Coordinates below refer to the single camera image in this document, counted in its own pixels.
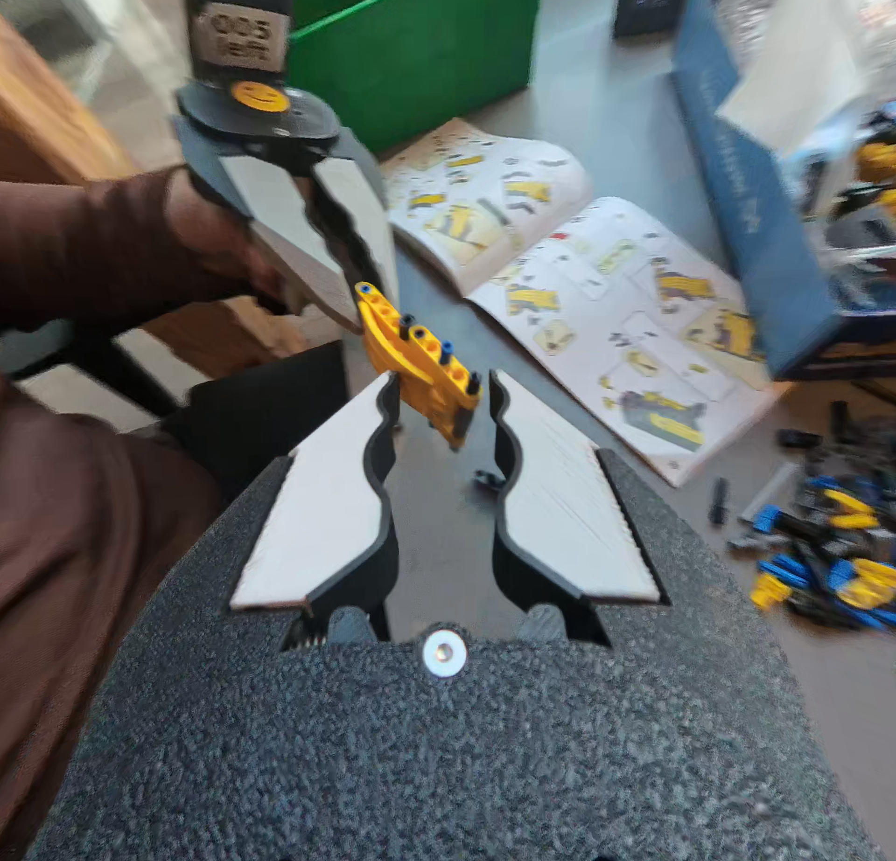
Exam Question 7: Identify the person's left hand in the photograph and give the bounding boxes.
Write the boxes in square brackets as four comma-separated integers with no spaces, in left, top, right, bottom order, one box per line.
[167,174,310,316]

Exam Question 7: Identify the grey desk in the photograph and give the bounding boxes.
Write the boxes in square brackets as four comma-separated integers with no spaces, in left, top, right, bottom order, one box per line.
[343,0,896,861]

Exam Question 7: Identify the green plastic bin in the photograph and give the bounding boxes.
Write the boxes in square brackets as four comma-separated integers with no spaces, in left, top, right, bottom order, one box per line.
[287,0,547,152]

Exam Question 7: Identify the person's left forearm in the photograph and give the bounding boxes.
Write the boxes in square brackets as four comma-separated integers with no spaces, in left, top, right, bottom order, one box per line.
[0,175,176,333]

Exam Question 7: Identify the clear plastic bags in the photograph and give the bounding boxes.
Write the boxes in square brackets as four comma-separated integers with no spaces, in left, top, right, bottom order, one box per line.
[714,0,896,162]

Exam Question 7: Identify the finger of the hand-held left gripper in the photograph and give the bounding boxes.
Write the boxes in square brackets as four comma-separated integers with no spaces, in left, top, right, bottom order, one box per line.
[307,156,401,312]
[218,153,365,336]

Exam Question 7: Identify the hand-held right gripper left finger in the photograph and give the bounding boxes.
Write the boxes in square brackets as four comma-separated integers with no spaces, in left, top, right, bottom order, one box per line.
[230,370,401,610]

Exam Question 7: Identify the open instruction booklet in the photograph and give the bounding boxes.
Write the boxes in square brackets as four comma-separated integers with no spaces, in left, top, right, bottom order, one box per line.
[381,116,788,487]

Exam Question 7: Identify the wooden post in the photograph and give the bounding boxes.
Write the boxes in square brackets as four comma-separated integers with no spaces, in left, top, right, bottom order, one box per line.
[0,14,309,379]

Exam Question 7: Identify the pile of small bricks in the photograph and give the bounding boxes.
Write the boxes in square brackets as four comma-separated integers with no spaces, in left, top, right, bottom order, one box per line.
[728,399,896,627]

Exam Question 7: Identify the black office chair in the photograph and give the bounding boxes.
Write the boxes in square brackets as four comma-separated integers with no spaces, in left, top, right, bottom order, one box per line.
[0,319,183,417]

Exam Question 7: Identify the blue cardboard box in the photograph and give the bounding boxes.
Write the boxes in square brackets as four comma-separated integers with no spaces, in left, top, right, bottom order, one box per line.
[672,0,896,379]

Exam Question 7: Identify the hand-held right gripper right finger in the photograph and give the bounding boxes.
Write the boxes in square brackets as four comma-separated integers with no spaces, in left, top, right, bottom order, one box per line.
[489,370,664,608]

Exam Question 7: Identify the yellow brick assembly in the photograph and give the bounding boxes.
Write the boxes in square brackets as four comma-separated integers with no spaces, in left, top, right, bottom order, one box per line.
[353,282,484,449]

